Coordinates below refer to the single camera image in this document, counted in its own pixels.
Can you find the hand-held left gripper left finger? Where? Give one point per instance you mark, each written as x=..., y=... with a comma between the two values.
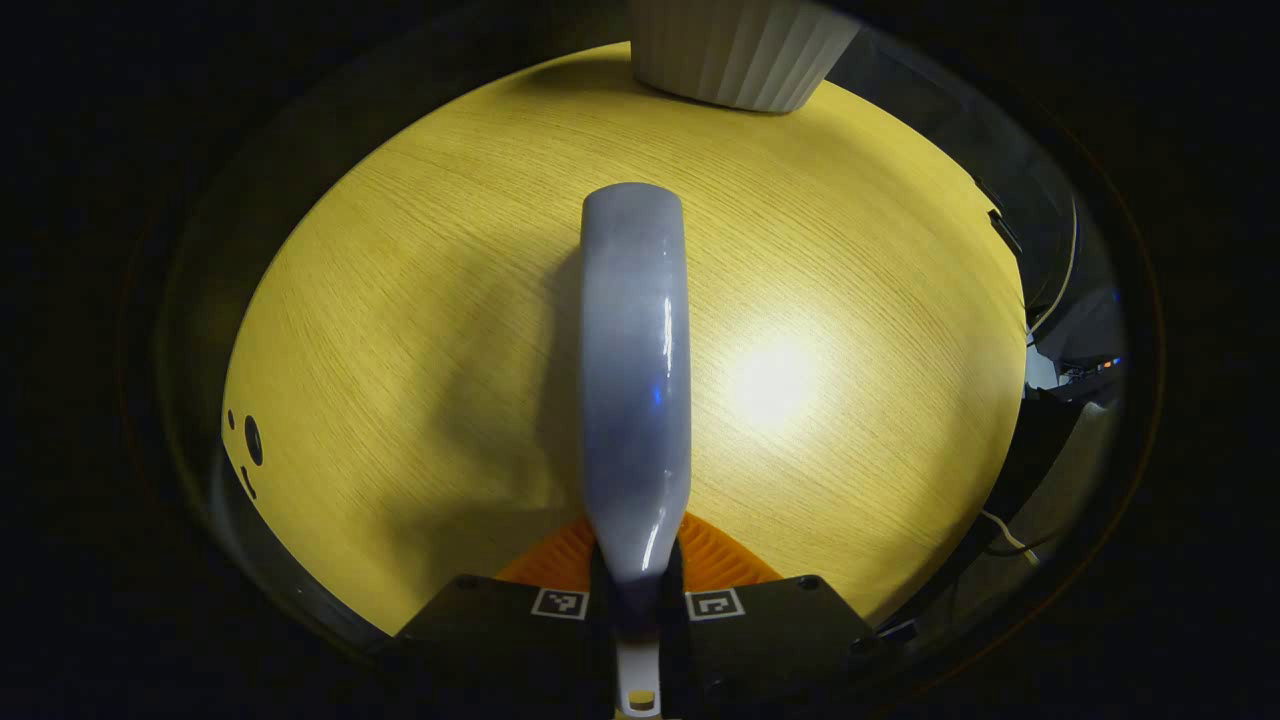
x=500, y=640

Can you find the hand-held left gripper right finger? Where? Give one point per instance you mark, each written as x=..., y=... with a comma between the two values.
x=780, y=640

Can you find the small grey broom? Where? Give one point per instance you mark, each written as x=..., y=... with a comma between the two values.
x=635, y=360

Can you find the grey ribbed garbage bin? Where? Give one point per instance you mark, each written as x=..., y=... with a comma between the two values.
x=740, y=50

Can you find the wooden desktop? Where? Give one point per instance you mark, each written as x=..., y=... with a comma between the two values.
x=400, y=350

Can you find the dark device with lights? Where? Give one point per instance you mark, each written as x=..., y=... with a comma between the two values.
x=1085, y=345

